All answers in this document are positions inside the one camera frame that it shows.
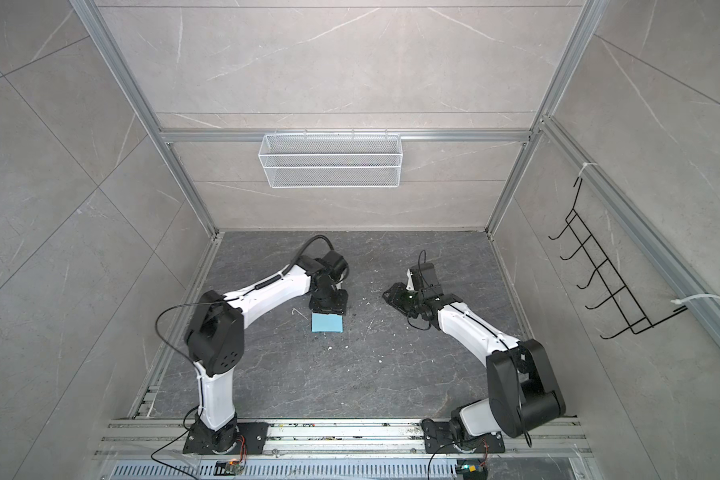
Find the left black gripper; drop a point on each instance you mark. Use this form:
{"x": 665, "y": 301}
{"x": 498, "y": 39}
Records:
{"x": 339, "y": 307}

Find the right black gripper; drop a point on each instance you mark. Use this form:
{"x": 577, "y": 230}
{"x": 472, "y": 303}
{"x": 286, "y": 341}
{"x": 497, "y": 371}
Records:
{"x": 395, "y": 298}

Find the light blue paper sheet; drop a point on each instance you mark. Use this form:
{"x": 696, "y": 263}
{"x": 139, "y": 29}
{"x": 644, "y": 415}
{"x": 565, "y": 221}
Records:
{"x": 326, "y": 323}

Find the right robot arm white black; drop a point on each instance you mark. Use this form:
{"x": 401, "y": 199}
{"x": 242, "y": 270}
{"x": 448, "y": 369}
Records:
{"x": 523, "y": 391}

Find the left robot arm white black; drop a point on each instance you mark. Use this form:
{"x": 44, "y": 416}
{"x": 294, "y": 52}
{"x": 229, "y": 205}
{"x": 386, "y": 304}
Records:
{"x": 215, "y": 338}

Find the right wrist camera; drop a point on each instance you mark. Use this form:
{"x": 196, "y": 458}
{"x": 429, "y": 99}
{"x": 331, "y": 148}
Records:
{"x": 422, "y": 279}

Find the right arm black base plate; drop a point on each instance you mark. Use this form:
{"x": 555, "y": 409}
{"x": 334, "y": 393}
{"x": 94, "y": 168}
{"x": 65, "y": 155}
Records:
{"x": 444, "y": 437}

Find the white wire mesh basket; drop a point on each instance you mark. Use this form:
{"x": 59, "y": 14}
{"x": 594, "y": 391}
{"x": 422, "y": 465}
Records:
{"x": 331, "y": 160}

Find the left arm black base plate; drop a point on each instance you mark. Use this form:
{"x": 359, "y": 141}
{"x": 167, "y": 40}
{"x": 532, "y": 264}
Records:
{"x": 228, "y": 440}

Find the black wire hook rack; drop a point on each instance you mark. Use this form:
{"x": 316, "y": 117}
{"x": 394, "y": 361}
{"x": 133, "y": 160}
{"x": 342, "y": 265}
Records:
{"x": 634, "y": 319}

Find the aluminium mounting rail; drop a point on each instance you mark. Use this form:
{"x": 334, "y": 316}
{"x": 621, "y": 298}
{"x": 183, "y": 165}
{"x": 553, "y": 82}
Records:
{"x": 345, "y": 438}

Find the white cable tie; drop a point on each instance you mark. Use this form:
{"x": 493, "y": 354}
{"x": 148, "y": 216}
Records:
{"x": 695, "y": 297}

